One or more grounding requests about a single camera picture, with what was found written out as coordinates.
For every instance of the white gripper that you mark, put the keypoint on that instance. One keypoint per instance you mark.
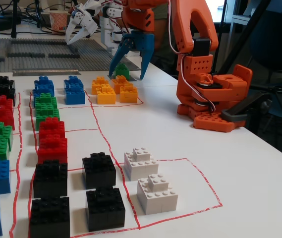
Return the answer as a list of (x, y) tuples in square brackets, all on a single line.
[(85, 24)]

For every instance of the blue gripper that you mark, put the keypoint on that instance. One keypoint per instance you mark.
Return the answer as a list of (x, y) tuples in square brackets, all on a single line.
[(140, 40)]

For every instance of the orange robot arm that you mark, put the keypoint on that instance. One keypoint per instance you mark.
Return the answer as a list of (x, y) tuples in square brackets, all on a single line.
[(197, 64)]

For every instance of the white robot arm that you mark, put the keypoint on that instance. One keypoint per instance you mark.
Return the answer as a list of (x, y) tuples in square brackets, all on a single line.
[(108, 29)]

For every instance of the yellow lego block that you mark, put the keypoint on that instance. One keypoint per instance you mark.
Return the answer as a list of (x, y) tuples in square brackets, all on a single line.
[(106, 96), (118, 83), (128, 94), (98, 83)]

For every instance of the black lego block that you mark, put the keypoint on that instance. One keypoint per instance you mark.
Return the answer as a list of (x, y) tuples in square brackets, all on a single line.
[(5, 78), (4, 89), (98, 171), (49, 218), (50, 181), (105, 210)]

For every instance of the red lego block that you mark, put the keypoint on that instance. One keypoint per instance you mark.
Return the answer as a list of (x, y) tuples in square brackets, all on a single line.
[(52, 151), (0, 100), (2, 116), (51, 127)]

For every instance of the white lego block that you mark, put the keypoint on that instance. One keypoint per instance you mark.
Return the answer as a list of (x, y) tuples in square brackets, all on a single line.
[(155, 198), (140, 166)]

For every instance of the paper cup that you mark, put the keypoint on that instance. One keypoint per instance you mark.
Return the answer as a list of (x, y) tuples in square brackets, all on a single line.
[(58, 22)]

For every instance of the black stand pole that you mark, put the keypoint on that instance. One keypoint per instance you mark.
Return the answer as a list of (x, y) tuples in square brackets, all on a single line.
[(15, 19)]

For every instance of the grey lego baseplate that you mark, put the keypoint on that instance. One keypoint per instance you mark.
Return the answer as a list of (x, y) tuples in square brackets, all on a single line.
[(93, 58)]

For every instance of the person in olive shirt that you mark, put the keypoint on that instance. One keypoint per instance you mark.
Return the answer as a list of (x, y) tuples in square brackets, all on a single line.
[(160, 34)]

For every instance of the black tripod stand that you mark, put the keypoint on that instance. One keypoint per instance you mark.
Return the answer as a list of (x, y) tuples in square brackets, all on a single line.
[(243, 37)]

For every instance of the grey table clamp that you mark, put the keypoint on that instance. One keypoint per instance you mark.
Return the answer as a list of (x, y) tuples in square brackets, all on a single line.
[(240, 112)]

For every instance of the dark office chair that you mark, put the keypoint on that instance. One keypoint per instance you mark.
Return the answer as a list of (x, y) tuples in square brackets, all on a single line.
[(277, 37)]

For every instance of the silver duct tape strip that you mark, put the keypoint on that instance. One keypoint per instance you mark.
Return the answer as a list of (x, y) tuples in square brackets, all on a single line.
[(46, 72), (133, 64)]

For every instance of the grey brick wall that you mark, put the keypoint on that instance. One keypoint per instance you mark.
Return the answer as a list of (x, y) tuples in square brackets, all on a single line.
[(62, 55), (25, 55), (41, 42)]

